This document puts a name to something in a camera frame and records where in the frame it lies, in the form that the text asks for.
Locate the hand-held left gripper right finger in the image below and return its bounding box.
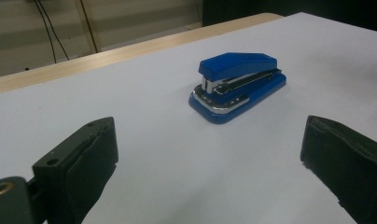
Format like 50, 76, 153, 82
300, 115, 377, 224

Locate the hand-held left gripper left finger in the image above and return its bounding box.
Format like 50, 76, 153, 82
32, 116, 119, 224

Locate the blue stapler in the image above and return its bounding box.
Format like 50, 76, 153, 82
188, 51, 287, 125

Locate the white table cover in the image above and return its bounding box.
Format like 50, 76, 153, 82
0, 11, 377, 224

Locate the black hanging cable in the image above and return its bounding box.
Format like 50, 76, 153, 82
33, 0, 58, 64
36, 0, 70, 61

